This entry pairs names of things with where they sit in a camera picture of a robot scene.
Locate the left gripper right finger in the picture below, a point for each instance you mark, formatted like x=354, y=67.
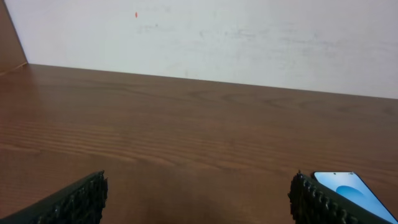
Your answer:
x=312, y=202

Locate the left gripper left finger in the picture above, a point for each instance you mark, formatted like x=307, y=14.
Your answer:
x=79, y=203

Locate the blue Galaxy smartphone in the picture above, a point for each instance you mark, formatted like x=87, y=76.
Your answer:
x=352, y=187

